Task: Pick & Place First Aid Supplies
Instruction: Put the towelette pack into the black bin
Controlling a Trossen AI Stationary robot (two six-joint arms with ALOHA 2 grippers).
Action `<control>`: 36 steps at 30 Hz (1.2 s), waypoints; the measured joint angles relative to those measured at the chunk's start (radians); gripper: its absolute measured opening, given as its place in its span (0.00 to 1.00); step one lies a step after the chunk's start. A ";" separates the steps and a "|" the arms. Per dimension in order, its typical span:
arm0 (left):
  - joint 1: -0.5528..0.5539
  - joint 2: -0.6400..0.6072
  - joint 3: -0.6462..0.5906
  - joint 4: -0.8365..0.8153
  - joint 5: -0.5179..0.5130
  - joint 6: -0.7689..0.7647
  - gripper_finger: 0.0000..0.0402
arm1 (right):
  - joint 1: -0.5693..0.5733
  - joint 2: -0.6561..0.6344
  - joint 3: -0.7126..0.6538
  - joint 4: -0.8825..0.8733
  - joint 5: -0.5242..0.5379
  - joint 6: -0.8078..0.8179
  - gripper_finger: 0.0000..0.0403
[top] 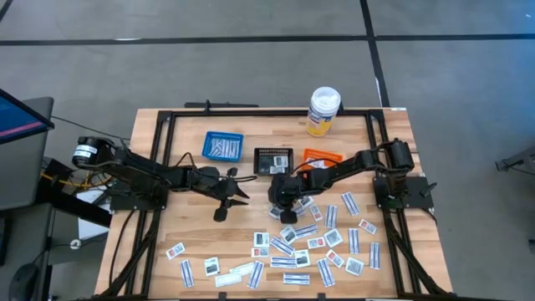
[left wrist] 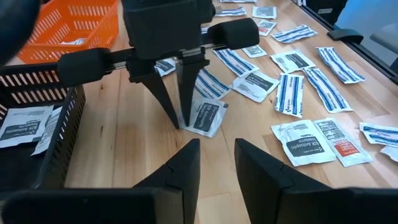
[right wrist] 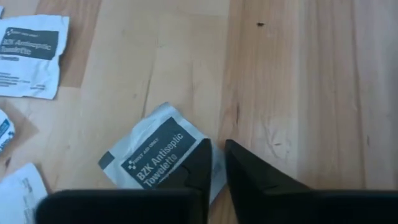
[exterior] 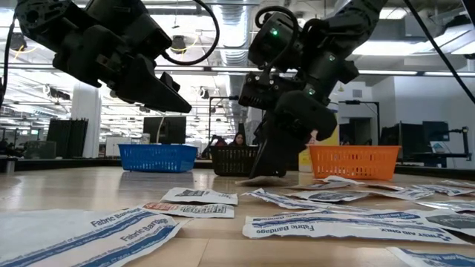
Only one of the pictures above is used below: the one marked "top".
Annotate black plastic basket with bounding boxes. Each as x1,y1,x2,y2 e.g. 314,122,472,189
253,146,295,176

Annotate white paper box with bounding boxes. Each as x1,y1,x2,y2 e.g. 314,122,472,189
77,190,110,240

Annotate thin black cable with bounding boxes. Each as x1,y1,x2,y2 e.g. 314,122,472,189
52,115,130,141

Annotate orange plastic basket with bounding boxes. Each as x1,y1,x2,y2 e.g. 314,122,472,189
303,147,344,172

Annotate computer monitor blue screen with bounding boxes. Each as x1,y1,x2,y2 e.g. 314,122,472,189
0,88,55,145

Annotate Lysol wipes canister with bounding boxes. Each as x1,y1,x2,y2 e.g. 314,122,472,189
305,86,343,138

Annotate yellow cable bundle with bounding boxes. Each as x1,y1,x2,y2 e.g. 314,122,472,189
41,171,116,190

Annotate plain white bandage packet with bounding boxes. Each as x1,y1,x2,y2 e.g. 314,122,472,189
214,273,243,288
229,262,256,277

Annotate black computer mouse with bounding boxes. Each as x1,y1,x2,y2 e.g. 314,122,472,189
8,262,41,301

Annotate blue plastic basket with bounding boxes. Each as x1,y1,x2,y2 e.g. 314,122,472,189
201,130,245,163

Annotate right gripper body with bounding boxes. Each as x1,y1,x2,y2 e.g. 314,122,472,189
269,173,313,210

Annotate grey stand leg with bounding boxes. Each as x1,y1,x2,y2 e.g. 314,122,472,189
495,145,535,172

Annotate black stand leg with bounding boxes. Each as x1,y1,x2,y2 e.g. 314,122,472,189
39,157,113,229

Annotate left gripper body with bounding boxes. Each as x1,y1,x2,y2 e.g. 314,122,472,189
190,166,235,201

